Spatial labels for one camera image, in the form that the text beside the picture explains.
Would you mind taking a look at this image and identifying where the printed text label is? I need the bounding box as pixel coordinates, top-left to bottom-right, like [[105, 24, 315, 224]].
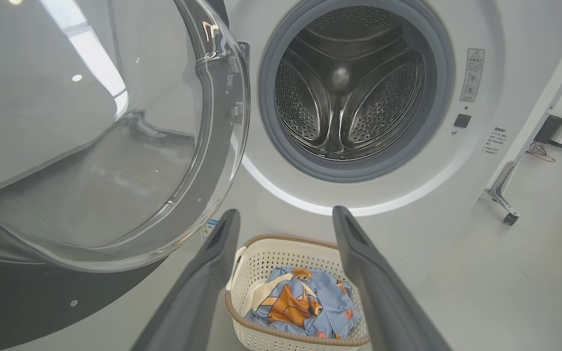
[[482, 127, 507, 155]]

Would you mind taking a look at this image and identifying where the white front-load washing machine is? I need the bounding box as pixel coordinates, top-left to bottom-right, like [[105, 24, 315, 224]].
[[154, 0, 562, 312]]

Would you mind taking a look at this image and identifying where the thin red wire loop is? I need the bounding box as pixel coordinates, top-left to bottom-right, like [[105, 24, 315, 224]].
[[527, 141, 556, 162]]

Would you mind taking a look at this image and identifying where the grey warning sticker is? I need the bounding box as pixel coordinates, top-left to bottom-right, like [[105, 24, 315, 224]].
[[460, 48, 485, 102]]

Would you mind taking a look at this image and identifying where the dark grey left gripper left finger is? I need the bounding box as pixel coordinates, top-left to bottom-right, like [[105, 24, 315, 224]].
[[131, 209, 241, 351]]

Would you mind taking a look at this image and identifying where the washing machine glass door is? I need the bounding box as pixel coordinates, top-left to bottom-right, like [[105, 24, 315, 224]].
[[0, 0, 251, 351]]

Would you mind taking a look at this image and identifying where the cream perforated laundry basket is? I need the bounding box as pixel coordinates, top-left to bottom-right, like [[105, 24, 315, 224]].
[[224, 234, 370, 351]]

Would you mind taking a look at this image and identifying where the chrome caster leg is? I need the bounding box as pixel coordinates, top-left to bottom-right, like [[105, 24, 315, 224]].
[[486, 161, 521, 226]]

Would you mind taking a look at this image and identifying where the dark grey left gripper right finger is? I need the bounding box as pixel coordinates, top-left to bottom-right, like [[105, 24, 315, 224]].
[[332, 205, 452, 351]]

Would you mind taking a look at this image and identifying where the metal washer door hinge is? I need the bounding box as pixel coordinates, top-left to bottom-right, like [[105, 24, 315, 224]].
[[227, 41, 251, 122]]

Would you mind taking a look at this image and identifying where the stainless steel washer drum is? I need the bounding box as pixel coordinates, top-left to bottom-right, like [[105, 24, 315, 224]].
[[275, 6, 426, 160]]

